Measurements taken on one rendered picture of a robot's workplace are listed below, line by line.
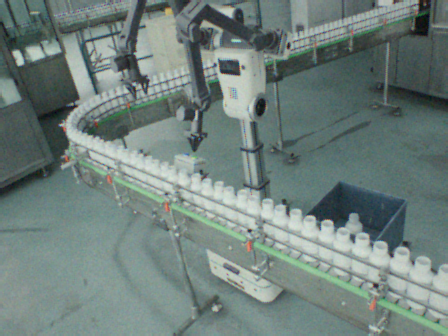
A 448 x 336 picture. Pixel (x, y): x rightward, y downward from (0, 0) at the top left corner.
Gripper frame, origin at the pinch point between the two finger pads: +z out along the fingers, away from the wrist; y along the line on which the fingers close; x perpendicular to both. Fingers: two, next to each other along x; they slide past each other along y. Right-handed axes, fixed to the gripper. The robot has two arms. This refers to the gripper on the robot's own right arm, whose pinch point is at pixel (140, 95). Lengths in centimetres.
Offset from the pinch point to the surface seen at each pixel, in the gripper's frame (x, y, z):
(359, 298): 123, 21, 43
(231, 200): 69, 17, 27
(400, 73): -11, -368, 111
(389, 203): 108, -37, 49
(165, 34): -270, -234, 38
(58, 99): -455, -139, 118
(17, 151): -265, -3, 98
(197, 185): 50, 17, 27
